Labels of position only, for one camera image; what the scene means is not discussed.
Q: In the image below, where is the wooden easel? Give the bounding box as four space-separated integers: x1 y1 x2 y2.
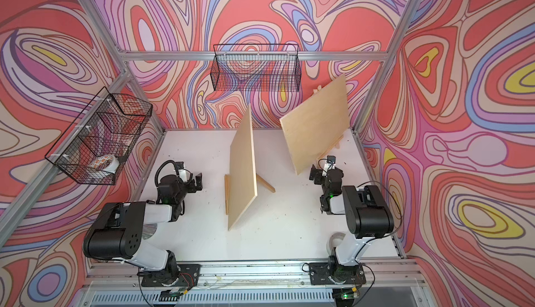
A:
313 85 344 161
224 175 276 215

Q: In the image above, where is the plywood board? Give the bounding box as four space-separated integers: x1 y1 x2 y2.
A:
280 76 350 175
227 106 258 231

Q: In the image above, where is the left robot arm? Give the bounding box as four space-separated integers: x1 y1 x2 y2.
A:
82 160 203 290

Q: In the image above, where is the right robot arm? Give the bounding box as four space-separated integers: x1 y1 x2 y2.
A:
307 166 394 286

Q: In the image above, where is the patterned tape roll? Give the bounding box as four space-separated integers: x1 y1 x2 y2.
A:
89 155 120 174

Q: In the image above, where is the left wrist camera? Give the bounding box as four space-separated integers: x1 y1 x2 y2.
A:
175 161 189 182

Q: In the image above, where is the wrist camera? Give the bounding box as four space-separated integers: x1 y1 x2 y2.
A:
319 155 336 176
175 161 189 182

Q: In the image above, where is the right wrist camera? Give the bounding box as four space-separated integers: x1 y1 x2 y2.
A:
319 155 336 176

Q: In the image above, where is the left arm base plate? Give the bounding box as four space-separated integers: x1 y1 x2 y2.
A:
139 263 201 289

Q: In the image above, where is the left black wire basket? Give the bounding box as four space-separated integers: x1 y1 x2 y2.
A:
45 88 153 186

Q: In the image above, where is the black wire basket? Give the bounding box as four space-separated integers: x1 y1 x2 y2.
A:
210 43 302 92
45 88 153 186

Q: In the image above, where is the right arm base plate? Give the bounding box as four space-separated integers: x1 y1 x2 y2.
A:
306 262 366 286

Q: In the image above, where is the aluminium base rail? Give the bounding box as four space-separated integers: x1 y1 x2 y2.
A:
73 258 436 306

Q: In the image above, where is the back black wire basket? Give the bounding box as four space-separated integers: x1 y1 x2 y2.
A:
210 43 302 92

